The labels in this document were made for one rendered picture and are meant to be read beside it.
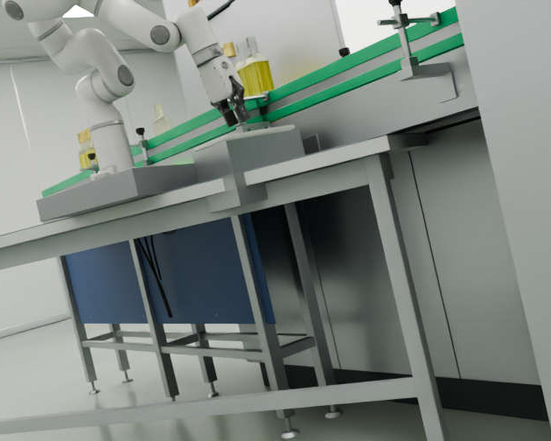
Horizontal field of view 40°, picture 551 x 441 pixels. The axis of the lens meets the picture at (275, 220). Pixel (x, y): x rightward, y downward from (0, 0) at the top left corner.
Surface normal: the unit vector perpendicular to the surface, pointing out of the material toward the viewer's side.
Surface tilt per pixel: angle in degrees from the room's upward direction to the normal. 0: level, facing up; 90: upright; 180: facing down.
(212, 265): 90
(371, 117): 90
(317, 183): 90
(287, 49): 90
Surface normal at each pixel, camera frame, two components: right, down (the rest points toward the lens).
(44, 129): 0.56, -0.11
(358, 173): -0.44, 0.12
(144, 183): 0.87, -0.19
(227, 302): -0.80, 0.20
